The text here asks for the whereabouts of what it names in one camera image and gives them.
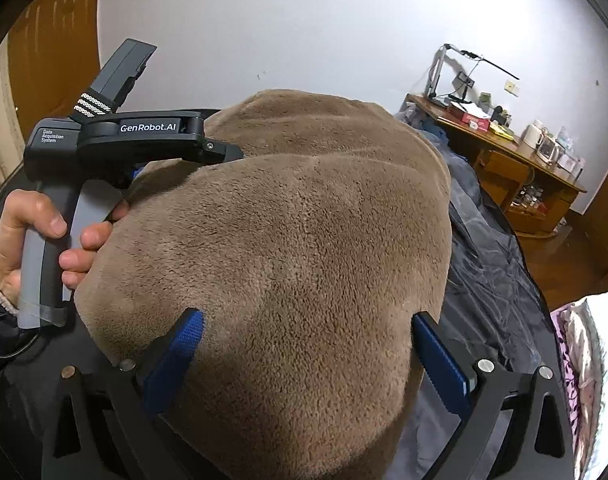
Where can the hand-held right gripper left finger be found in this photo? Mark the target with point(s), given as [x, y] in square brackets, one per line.
[171, 360]

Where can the floral patterned quilt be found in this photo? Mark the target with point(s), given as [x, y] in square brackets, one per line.
[581, 360]

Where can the red box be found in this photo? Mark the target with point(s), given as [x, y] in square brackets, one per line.
[471, 117]

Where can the wall socket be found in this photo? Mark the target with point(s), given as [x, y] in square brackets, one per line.
[512, 88]

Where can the blue clothes pile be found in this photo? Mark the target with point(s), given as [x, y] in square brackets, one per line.
[424, 120]

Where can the wooden desk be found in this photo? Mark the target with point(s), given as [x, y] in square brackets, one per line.
[504, 160]

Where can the yellow packet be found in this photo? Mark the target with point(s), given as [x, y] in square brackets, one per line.
[501, 131]

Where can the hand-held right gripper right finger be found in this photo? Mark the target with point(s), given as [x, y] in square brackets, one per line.
[441, 360]

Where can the person's left hand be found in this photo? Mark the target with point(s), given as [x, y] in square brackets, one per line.
[23, 215]

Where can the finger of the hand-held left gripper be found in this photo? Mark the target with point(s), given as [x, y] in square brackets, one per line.
[137, 175]
[218, 150]

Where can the dark bed sheet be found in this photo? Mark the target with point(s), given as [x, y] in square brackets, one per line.
[489, 280]

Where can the person's black jacket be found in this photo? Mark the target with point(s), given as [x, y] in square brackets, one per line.
[13, 410]

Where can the wooden door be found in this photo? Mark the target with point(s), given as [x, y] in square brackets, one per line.
[58, 45]

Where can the brown fleece sweater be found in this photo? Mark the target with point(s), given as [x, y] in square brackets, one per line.
[294, 260]

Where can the white kettle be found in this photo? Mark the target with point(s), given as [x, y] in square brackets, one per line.
[533, 135]

